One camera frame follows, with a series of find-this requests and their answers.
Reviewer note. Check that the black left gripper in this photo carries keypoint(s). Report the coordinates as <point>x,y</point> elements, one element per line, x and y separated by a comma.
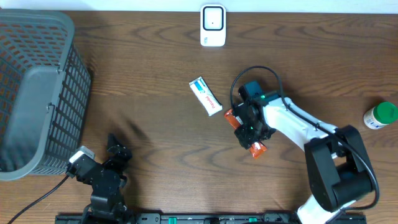
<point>123,154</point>

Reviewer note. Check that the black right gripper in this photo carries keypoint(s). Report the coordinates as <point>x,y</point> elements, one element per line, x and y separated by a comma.
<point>244,139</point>

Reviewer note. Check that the red chocolate bar wrapper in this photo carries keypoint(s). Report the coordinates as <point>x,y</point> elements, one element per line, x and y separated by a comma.
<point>256,148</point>

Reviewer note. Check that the white Panadol box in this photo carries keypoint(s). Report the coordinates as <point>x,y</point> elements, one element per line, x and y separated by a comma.
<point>205,96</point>

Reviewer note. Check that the green lid jar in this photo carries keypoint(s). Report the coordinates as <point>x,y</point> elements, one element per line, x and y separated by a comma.
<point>381,115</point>

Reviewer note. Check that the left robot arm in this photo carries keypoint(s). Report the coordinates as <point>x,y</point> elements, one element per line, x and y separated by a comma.
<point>106,179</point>

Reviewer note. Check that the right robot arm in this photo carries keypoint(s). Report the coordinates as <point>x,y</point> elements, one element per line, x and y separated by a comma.
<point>338,166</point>

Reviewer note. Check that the dark grey plastic basket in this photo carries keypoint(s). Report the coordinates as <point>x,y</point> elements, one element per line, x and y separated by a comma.
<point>45,90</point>

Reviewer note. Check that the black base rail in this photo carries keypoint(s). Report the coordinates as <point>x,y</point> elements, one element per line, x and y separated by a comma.
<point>156,218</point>

